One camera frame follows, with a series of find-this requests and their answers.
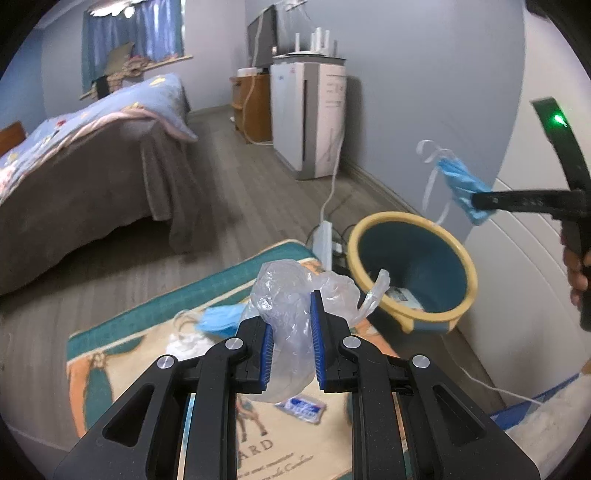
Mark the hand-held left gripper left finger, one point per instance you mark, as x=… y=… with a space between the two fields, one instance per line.
x=265 y=360

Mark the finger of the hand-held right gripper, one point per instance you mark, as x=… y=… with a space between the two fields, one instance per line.
x=521 y=201

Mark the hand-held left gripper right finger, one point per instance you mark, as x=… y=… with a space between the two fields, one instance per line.
x=318 y=346

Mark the clear plastic bag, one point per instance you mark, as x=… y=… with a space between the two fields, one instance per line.
x=291 y=295

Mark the blue face mask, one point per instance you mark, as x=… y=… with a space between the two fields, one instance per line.
x=219 y=321
x=457 y=182

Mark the teal bin with yellow rim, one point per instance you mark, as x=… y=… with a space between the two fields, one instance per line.
x=406 y=258

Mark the person's right hand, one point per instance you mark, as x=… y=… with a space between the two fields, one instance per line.
x=575 y=277

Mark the small blue white packet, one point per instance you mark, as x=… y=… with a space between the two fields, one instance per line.
x=300 y=408

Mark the white face mask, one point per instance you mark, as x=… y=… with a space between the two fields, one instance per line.
x=187 y=344

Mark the small printed box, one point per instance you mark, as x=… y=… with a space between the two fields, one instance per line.
x=406 y=297

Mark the white power strip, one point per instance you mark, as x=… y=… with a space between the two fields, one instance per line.
x=325 y=244

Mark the teal orange patterned mat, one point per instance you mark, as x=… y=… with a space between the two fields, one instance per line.
x=138 y=350

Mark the blue edged white blanket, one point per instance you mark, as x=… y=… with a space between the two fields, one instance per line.
x=545 y=415

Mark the white air purifier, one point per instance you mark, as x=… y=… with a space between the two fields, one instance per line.
x=288 y=115

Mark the wooden cabinet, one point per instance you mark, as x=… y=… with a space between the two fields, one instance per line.
x=261 y=110

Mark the bed with blue quilt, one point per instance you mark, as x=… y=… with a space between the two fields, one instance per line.
x=92 y=184

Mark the white router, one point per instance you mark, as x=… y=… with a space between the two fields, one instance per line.
x=318 y=44

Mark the blue floral quilt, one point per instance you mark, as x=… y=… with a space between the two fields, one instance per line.
x=92 y=115

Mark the black monitor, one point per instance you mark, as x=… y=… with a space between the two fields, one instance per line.
x=263 y=41

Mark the wooden window sill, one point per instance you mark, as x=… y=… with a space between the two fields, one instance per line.
x=157 y=61

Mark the brown cardboard piece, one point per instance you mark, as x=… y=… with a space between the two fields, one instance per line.
x=117 y=57

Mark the blue curtain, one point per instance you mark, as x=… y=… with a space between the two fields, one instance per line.
x=157 y=32

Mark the wooden bed frame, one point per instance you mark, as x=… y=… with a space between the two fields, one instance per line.
x=9 y=138

